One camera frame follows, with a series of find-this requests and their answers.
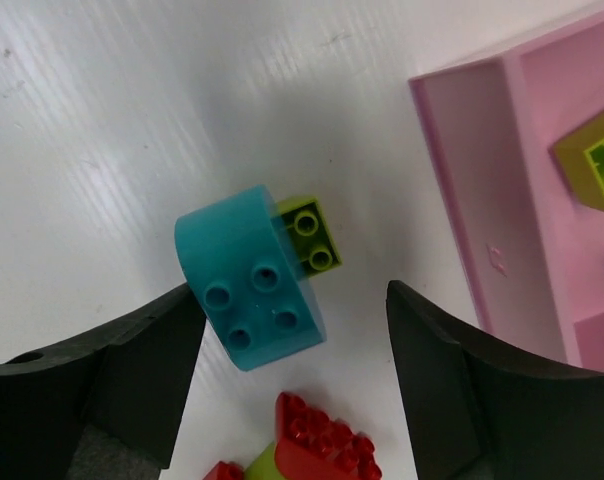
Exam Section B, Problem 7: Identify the large pink bin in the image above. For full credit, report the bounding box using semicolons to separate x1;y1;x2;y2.
409;1;604;372

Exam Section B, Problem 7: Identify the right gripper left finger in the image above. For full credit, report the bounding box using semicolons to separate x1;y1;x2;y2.
0;285;205;479

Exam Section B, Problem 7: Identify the lime green lego brick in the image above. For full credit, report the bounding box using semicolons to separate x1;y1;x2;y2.
277;195;342;277

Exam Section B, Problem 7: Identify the teal rounded lego block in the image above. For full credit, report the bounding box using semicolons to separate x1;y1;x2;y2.
174;185;326;371

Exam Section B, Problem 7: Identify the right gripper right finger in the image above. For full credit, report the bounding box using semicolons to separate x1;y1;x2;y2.
386;280;604;479

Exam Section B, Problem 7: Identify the red green lego assembly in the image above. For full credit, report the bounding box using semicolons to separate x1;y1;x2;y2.
206;392;383;480

